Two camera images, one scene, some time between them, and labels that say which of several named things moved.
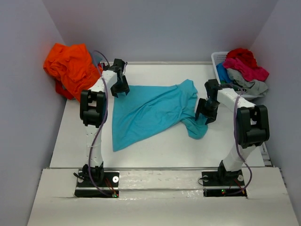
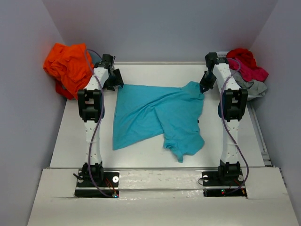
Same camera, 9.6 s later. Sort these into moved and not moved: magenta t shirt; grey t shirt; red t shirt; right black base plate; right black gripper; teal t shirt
Moved: right black gripper; teal t shirt
Not moved: right black base plate; grey t shirt; magenta t shirt; red t shirt
